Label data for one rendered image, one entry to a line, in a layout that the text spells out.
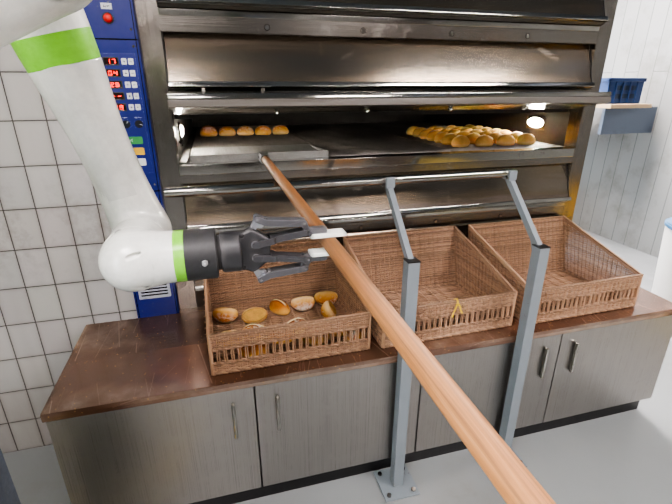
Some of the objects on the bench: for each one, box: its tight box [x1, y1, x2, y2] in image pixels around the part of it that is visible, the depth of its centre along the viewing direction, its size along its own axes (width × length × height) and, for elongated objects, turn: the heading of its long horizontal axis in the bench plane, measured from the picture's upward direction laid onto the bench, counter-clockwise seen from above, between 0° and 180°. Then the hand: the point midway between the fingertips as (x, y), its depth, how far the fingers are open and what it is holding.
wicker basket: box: [343, 225, 518, 349], centre depth 177 cm, size 49×56×28 cm
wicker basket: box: [203, 239, 372, 376], centre depth 163 cm, size 49×56×28 cm
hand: (327, 242), depth 83 cm, fingers closed on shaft, 3 cm apart
